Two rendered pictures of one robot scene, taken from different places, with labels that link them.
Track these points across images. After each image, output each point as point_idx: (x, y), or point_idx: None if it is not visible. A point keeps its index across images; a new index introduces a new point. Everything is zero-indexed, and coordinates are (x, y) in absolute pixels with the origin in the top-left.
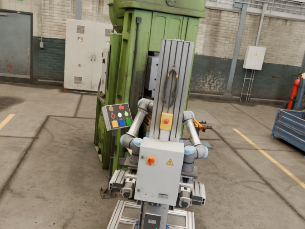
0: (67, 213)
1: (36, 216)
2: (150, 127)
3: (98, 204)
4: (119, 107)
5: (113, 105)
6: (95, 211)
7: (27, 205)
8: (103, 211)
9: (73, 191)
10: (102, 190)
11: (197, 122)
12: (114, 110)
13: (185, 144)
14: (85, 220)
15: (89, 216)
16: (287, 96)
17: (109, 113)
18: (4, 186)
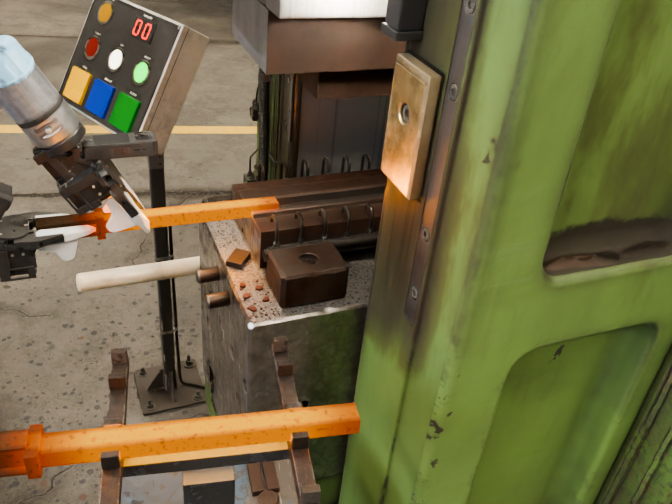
0: (51, 304)
1: (47, 256)
2: (202, 225)
3: (97, 364)
4: (134, 23)
5: (124, 1)
6: (52, 360)
7: (106, 234)
8: (45, 382)
9: (184, 300)
10: (185, 365)
11: (190, 422)
12: (112, 28)
13: (143, 480)
14: (4, 343)
15: (22, 351)
16: None
17: (90, 28)
18: (200, 191)
